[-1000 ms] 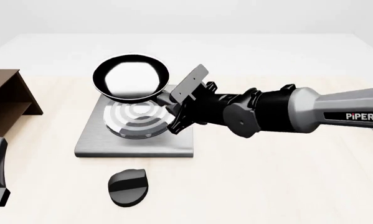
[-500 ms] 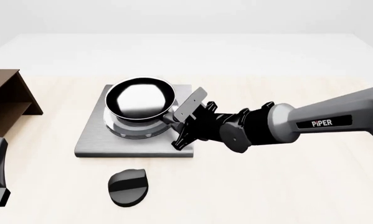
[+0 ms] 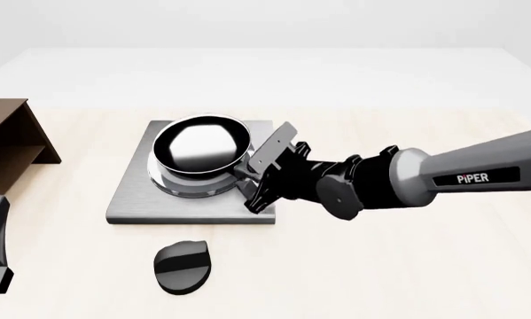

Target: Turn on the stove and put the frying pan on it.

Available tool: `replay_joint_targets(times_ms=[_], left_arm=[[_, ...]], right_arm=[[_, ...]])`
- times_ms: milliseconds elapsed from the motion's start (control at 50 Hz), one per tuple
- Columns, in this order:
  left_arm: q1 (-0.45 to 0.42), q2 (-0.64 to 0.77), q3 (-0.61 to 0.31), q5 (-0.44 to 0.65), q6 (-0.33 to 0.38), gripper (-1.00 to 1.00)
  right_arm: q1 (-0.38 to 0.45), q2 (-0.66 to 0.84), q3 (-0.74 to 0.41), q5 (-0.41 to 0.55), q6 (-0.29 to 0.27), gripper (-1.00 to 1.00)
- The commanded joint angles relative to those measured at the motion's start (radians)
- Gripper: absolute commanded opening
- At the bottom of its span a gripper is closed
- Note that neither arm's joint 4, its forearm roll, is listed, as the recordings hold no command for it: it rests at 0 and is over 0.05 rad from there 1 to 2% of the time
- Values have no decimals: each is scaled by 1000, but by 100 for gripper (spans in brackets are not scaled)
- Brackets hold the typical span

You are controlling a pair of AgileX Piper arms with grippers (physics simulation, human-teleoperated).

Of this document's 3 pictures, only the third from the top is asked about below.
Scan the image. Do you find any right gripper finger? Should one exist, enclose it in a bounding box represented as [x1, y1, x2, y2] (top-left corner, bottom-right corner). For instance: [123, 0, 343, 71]
[235, 181, 261, 201]
[233, 163, 262, 183]

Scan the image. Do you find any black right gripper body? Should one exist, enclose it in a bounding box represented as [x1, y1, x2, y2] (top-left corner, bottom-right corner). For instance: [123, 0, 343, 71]
[244, 141, 313, 215]

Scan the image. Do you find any black frying pan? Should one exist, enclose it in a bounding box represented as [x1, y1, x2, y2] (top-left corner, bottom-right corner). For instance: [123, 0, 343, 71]
[146, 113, 260, 200]

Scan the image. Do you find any round black stove knob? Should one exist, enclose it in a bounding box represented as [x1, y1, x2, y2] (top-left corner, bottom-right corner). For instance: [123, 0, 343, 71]
[152, 239, 214, 296]

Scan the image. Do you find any flat square stove plate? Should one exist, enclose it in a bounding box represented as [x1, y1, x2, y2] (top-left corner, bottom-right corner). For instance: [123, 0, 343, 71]
[105, 120, 277, 227]

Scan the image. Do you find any small flat plate on stalk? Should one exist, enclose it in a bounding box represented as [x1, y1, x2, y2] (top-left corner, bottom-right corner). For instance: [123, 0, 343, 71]
[248, 121, 299, 175]

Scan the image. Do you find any brown wooden cabinet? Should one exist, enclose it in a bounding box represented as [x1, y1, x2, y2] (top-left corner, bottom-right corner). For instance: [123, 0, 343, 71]
[0, 97, 63, 214]

